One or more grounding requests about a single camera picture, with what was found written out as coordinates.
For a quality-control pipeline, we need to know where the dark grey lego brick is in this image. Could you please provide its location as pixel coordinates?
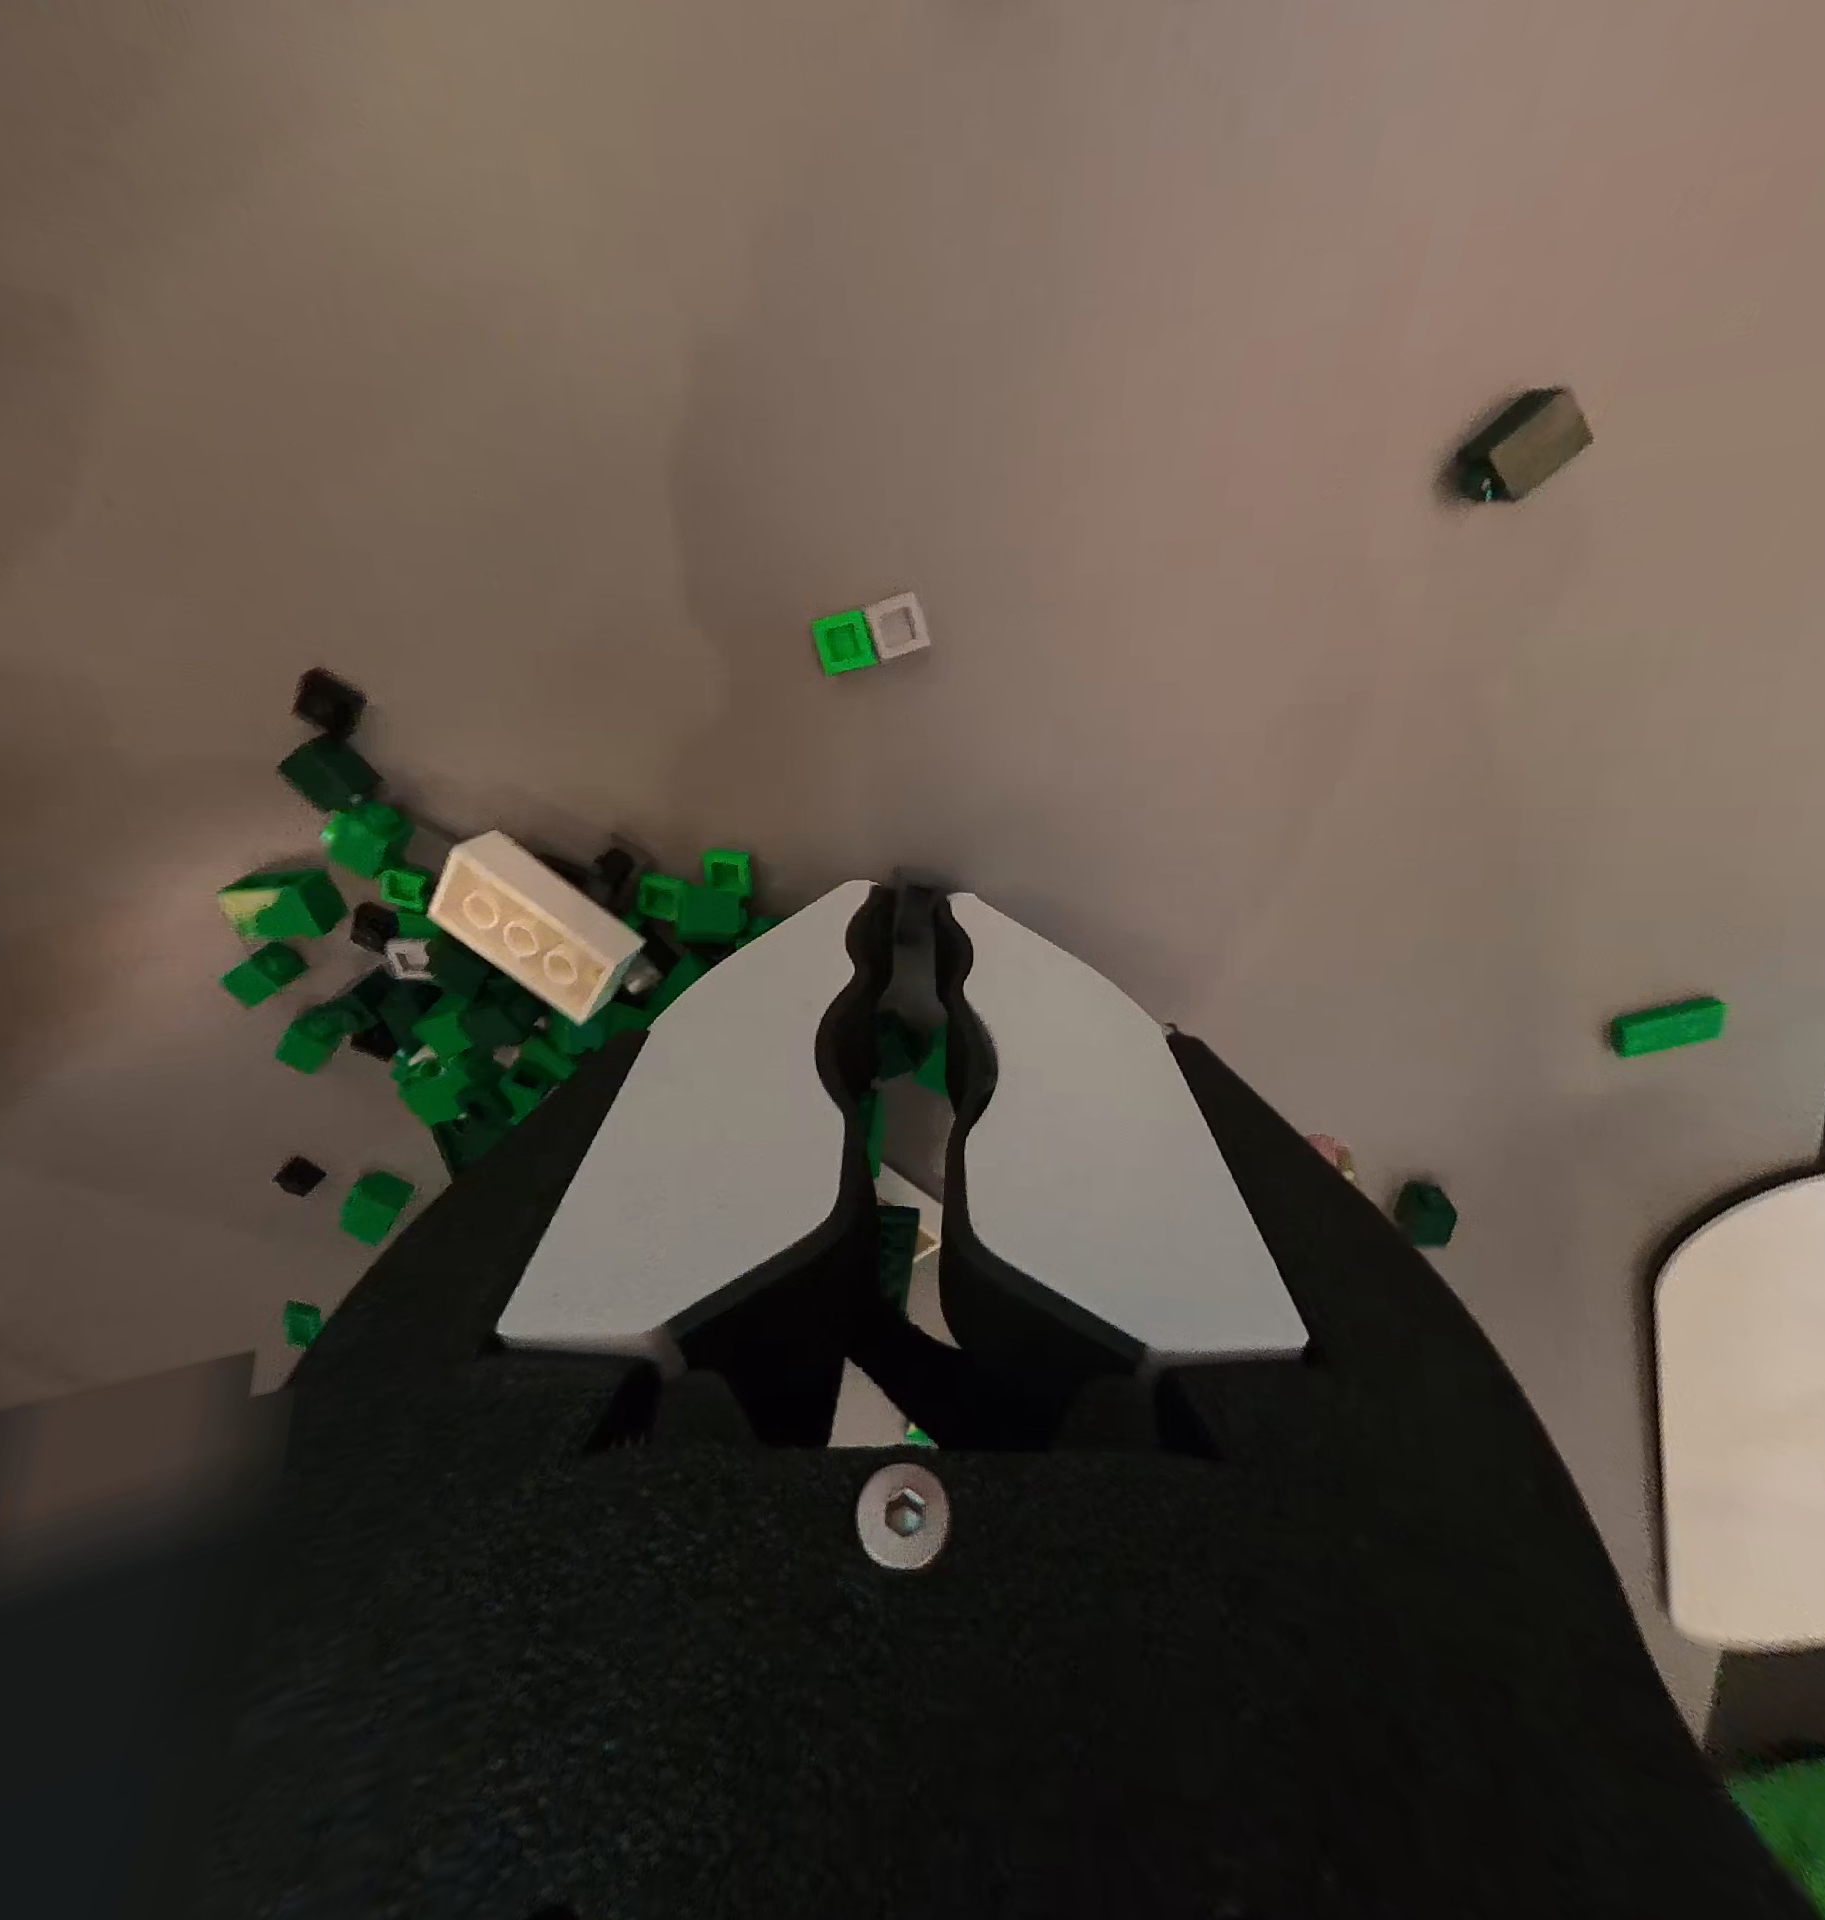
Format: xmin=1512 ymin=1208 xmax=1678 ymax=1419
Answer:
xmin=1444 ymin=387 xmax=1593 ymax=508

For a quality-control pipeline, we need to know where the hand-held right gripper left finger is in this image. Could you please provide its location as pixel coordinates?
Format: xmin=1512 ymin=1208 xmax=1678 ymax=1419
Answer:
xmin=493 ymin=882 xmax=895 ymax=1379

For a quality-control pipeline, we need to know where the narrow green lego plate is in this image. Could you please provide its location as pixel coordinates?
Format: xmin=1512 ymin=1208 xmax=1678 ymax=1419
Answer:
xmin=1609 ymin=997 xmax=1726 ymax=1058

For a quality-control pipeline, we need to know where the pile of green lego pieces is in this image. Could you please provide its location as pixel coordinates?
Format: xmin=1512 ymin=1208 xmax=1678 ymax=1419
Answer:
xmin=219 ymin=667 xmax=952 ymax=1172

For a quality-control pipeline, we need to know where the white lamp base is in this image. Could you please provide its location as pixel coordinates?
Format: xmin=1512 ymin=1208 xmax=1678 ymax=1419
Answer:
xmin=1654 ymin=1162 xmax=1825 ymax=1652

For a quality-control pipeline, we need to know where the green cardboard box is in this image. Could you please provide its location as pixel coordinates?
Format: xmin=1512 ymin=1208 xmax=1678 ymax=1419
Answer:
xmin=1726 ymin=1752 xmax=1825 ymax=1920

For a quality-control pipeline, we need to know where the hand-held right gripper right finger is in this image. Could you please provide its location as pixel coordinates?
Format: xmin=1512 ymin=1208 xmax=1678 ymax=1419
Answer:
xmin=934 ymin=891 xmax=1314 ymax=1373

